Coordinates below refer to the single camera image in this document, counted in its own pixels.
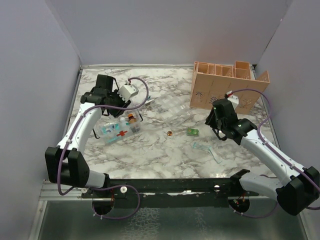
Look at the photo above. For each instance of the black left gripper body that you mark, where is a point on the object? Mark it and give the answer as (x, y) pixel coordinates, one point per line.
(117, 101)

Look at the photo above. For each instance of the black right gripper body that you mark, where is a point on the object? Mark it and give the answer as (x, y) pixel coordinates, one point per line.
(220, 126)

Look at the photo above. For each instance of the green medicine box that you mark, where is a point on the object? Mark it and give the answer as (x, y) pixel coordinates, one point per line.
(192, 132)

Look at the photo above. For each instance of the white bottle green label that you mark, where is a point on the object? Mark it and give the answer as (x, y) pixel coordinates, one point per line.
(123, 123)

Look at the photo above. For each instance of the brown bottle orange cap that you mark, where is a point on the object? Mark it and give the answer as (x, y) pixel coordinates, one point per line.
(133, 122)

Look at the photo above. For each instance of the clear bandage packet teal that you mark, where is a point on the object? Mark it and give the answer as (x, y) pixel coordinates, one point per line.
(208, 149)

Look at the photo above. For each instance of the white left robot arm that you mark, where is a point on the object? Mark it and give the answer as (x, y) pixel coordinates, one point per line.
(66, 163)

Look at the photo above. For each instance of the clear plastic kit lid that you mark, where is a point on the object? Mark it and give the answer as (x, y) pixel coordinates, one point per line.
(217, 132)

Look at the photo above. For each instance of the clear plastic kit box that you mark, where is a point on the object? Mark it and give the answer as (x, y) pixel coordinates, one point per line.
(123, 133)

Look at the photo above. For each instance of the white blue nail clipper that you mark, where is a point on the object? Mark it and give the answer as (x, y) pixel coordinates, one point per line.
(149, 100)

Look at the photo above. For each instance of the peach plastic organizer basket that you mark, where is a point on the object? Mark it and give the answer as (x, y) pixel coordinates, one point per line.
(211, 81)

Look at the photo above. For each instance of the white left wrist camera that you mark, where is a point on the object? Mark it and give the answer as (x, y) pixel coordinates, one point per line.
(127, 91)

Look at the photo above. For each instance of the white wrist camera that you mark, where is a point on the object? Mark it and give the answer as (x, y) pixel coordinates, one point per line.
(230, 96)
(127, 91)

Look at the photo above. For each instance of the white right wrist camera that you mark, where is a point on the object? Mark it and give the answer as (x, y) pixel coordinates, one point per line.
(230, 96)

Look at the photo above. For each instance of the black mounting rail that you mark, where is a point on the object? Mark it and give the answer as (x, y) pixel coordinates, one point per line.
(168, 193)

